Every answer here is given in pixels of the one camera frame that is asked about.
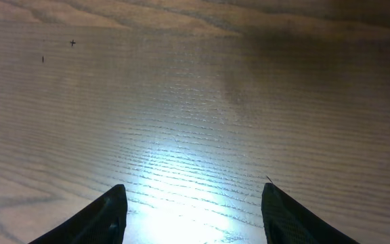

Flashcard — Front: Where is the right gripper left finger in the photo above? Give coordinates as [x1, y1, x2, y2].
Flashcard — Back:
[30, 184, 128, 244]

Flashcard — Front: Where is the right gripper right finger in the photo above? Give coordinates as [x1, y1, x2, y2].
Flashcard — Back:
[261, 183, 358, 244]

